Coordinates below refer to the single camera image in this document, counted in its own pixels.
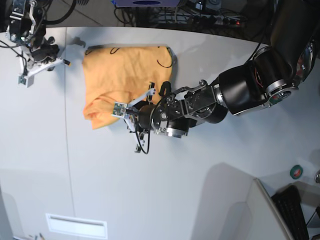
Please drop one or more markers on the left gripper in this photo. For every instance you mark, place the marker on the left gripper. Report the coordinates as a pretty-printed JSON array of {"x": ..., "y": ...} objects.
[{"x": 152, "y": 115}]

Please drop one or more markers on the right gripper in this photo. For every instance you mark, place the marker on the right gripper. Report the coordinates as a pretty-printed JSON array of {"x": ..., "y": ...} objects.
[{"x": 43, "y": 51}]

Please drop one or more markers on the orange t-shirt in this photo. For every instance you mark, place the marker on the orange t-shirt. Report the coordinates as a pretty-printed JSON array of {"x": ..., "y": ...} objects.
[{"x": 121, "y": 74}]

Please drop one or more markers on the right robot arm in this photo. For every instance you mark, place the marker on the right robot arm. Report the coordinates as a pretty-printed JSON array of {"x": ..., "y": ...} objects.
[{"x": 24, "y": 22}]

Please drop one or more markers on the green tape roll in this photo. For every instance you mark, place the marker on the green tape roll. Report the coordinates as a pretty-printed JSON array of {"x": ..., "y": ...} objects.
[{"x": 296, "y": 172}]

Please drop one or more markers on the white partition panel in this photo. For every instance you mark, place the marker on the white partition panel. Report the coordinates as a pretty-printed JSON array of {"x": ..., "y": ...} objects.
[{"x": 267, "y": 223}]

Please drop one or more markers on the black keyboard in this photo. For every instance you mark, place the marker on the black keyboard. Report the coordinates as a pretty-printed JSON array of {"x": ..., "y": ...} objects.
[{"x": 288, "y": 204}]

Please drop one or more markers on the metal knob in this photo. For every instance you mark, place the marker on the metal knob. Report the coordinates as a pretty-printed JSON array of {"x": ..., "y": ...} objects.
[{"x": 317, "y": 177}]

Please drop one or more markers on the white cable slot cover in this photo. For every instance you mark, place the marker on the white cable slot cover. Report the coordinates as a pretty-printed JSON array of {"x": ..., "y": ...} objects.
[{"x": 80, "y": 227}]

